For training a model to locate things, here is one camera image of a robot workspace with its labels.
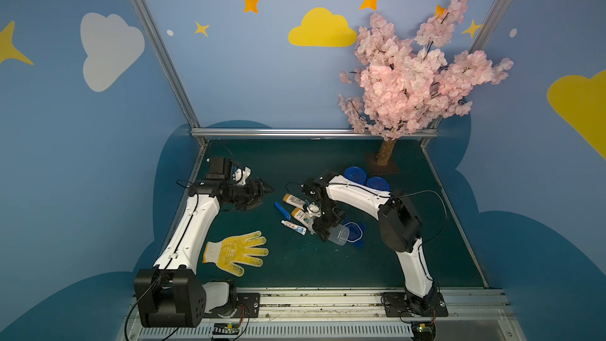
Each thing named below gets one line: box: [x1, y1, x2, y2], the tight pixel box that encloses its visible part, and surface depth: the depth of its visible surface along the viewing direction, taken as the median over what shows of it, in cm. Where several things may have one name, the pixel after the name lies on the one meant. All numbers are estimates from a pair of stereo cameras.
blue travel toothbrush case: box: [274, 200, 292, 221], surface depth 97 cm
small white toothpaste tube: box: [280, 219, 307, 237], surface depth 92 cm
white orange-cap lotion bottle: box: [282, 193, 306, 210], surface depth 100 cm
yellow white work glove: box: [203, 231, 270, 277], surface depth 86 cm
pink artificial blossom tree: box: [339, 0, 514, 167], surface depth 73 cm
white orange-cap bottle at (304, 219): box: [291, 207, 317, 235], surface depth 95 cm
